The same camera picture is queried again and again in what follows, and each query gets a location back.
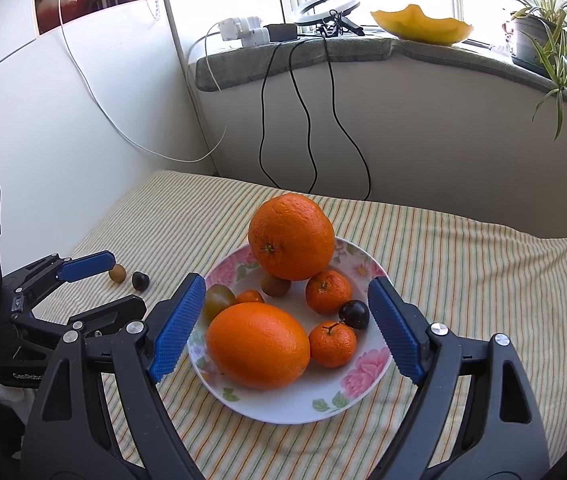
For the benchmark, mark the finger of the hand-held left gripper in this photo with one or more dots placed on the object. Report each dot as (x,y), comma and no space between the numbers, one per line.
(85,266)
(108,315)

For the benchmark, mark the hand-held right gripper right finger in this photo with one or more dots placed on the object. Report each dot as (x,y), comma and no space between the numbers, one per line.
(396,330)

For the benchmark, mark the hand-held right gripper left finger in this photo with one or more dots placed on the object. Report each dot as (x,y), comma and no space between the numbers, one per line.
(176,332)

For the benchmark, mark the small brown fruit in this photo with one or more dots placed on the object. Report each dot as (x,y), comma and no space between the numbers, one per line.
(276,286)
(118,273)

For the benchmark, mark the dark purple grape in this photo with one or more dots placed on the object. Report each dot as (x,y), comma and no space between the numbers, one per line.
(141,281)
(353,314)

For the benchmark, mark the small green tomato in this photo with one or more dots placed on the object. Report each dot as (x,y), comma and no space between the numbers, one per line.
(218,302)

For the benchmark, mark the small tangerine with stem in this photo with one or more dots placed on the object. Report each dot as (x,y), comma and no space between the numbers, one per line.
(332,346)

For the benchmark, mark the large oval orange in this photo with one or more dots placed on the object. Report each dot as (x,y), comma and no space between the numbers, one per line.
(258,347)

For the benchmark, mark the white floral plate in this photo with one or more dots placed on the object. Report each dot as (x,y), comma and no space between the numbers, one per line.
(283,407)

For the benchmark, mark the large round orange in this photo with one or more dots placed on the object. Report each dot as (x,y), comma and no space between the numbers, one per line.
(291,235)

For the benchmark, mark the white power strip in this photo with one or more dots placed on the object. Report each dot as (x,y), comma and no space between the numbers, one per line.
(246,30)

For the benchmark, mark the yellow bowl on sill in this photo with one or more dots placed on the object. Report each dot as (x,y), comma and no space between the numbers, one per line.
(418,27)

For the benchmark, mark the black power adapter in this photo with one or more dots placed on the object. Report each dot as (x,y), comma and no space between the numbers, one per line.
(281,32)

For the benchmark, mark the potted spider plant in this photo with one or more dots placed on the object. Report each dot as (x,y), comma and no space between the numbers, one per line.
(528,40)

